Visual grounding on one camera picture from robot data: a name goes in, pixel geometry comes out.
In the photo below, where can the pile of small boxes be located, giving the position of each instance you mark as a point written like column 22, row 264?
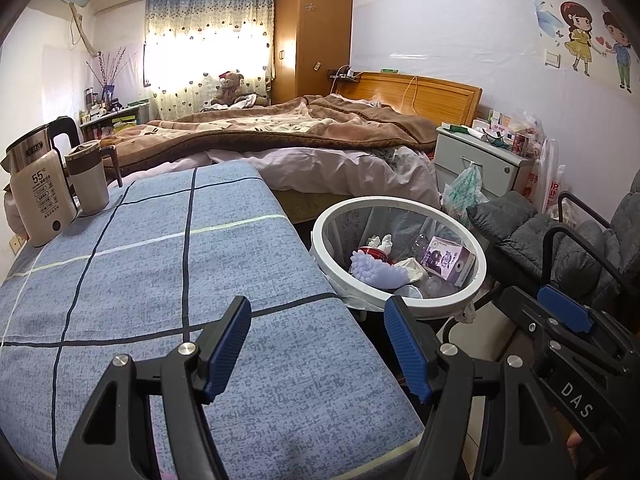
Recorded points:
column 505, row 127

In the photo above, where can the white nightstand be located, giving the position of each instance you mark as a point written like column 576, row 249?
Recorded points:
column 495, row 170

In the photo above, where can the purple drink carton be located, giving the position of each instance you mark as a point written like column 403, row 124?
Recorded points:
column 445, row 260

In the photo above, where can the translucent bin liner bag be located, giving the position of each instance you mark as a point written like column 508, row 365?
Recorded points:
column 345, row 230

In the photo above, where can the wall socket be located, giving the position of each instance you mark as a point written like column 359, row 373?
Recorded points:
column 17, row 245

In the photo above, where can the white paper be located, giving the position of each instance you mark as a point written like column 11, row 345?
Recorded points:
column 410, row 269

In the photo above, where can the white wall switch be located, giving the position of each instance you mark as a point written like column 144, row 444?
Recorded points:
column 552, row 58

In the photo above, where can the white tissue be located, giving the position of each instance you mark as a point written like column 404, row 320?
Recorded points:
column 380, row 242

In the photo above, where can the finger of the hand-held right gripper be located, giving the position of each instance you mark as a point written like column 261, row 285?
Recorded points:
column 565, row 307
column 530, row 317

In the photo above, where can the grey cushioned black chair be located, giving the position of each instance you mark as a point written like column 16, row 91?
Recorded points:
column 525, row 240

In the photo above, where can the power strip with plugs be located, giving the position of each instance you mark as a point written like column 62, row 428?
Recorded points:
column 344, row 74

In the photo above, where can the brown blanket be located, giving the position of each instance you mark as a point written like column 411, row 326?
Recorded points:
column 300, row 125

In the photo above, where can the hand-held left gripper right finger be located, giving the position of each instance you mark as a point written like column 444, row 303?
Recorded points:
column 407, row 350

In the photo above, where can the person's right hand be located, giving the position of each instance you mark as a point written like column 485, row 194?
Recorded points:
column 576, row 436

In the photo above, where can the green white plastic bag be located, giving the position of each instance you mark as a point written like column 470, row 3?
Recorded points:
column 462, row 190

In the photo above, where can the cartoon wall stickers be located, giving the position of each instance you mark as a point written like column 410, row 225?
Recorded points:
column 580, row 30

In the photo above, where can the wrapped air conditioner pipe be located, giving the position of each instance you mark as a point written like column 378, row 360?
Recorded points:
column 85, row 30

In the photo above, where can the red white plastic bags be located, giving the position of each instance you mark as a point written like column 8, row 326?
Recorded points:
column 547, row 175

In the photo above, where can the red drink can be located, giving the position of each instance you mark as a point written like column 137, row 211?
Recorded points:
column 372, row 255

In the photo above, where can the white round trash bin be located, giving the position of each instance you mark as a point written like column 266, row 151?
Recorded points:
column 318, row 240

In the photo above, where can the clear plastic wrapper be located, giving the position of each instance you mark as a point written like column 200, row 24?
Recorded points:
column 440, row 290

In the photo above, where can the wooden bed headboard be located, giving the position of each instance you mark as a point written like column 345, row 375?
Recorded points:
column 440, row 97

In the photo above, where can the white cloth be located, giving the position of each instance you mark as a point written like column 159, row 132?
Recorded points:
column 250, row 101

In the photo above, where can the blue plaid tablecloth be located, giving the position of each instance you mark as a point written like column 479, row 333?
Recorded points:
column 150, row 285

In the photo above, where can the beige mug with brown lid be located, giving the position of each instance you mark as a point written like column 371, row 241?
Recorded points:
column 90, row 185

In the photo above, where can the purple flower branches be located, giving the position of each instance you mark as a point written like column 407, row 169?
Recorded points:
column 107, row 72

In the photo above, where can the cluttered desk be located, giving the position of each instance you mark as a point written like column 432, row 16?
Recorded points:
column 115, row 120

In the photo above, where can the blue and cream patterned curtain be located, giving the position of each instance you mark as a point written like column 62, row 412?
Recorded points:
column 170, row 15

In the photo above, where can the wooden wardrobe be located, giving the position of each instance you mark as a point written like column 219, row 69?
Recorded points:
column 310, row 35

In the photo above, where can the brown teddy bear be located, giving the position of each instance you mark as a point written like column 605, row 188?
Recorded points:
column 230, row 90

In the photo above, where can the steel and beige electric kettle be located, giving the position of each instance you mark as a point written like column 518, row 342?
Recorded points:
column 42, row 200

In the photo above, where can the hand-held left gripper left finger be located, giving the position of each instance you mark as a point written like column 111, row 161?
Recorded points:
column 227, row 345

